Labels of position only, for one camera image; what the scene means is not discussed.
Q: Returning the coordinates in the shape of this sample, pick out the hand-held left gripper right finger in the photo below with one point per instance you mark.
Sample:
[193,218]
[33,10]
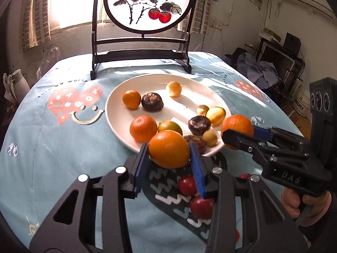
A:
[197,171]

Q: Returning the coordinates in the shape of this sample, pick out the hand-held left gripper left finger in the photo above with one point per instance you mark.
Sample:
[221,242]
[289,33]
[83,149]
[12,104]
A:
[140,171]

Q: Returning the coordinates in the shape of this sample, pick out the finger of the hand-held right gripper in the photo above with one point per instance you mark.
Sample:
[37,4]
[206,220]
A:
[263,134]
[237,139]

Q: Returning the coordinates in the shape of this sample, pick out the orange tangerine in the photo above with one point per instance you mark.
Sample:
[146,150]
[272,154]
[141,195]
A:
[143,128]
[237,123]

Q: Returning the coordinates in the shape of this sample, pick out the small olive-yellow kumquat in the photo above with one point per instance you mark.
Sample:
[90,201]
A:
[203,110]
[210,137]

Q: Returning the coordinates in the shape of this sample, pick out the dark brown water chestnut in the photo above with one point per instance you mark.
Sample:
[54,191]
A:
[199,125]
[198,143]
[152,102]

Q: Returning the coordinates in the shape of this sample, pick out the yellow kumquat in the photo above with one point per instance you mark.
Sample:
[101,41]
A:
[216,116]

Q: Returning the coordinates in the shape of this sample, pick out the large smooth orange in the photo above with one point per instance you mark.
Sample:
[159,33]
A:
[169,149]

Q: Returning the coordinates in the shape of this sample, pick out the greenish orange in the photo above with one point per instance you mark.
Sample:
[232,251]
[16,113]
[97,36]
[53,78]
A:
[169,126]

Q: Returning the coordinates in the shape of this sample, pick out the white round plate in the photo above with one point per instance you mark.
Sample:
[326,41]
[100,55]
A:
[179,105]

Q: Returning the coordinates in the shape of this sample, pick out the small orange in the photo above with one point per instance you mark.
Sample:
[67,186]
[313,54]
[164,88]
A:
[173,89]
[131,99]

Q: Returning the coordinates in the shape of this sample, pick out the person's right hand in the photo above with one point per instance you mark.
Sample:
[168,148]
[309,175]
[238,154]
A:
[291,201]

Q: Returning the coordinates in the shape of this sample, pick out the red cherry tomato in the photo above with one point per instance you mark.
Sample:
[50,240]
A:
[187,185]

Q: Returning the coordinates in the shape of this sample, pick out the dark red plum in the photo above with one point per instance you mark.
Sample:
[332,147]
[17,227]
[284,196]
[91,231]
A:
[201,207]

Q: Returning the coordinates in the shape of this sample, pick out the white plastic bucket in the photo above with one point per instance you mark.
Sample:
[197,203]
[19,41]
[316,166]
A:
[300,102]

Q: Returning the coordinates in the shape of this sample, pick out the pile of blue clothes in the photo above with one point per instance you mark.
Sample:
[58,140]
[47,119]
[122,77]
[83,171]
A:
[260,68]

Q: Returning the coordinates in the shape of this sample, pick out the dark monitor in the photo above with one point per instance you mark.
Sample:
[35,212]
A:
[276,58]

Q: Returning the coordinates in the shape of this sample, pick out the black speaker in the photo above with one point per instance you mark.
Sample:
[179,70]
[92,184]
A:
[292,43]

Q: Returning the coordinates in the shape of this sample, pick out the brick-patterned curtain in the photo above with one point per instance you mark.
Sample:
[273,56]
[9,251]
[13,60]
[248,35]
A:
[34,13]
[202,10]

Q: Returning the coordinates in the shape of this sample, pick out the white ceramic pitcher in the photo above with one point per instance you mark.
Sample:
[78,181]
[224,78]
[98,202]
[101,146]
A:
[19,84]

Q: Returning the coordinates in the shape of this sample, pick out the white bag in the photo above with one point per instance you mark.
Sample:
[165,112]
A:
[6,84]

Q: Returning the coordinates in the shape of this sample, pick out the dark wooden painted table screen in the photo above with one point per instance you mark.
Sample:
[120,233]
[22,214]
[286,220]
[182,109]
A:
[147,0]

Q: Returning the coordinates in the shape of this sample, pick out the bright window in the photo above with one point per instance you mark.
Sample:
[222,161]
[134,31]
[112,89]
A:
[73,2]

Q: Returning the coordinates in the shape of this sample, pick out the white wall socket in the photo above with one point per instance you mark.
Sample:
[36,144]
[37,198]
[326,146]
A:
[217,25]

